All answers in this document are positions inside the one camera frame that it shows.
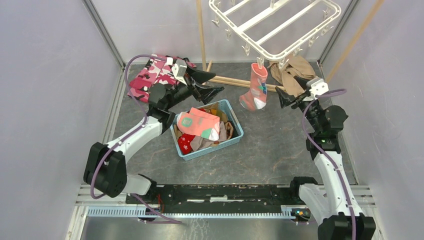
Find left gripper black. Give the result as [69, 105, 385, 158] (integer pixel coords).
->
[164, 63, 224, 110]

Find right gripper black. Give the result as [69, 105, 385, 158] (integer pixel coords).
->
[275, 75, 323, 132]

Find pink sock green patches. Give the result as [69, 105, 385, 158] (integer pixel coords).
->
[239, 63, 268, 111]

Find white clip hanger frame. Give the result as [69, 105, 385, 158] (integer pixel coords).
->
[208, 0, 342, 67]

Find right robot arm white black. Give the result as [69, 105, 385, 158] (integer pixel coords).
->
[275, 76, 377, 240]

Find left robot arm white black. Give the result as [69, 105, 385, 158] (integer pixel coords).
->
[83, 66, 224, 204]

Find wooden hanger stand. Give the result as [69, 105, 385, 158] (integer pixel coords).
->
[210, 0, 385, 88]

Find brown beige socks pile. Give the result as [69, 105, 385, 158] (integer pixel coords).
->
[175, 105, 234, 153]

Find beige cloth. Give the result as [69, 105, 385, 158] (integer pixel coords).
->
[269, 55, 316, 97]

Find pink camouflage cloth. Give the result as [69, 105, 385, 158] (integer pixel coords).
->
[127, 53, 179, 103]

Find blue plastic basket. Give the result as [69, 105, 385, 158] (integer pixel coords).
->
[170, 99, 244, 161]

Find red sock white stars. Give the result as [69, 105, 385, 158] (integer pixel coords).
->
[177, 133, 195, 155]

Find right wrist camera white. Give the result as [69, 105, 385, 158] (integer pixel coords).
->
[303, 77, 329, 102]

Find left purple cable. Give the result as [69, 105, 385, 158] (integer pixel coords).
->
[89, 54, 168, 200]

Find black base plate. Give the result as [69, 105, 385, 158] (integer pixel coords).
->
[141, 184, 305, 214]

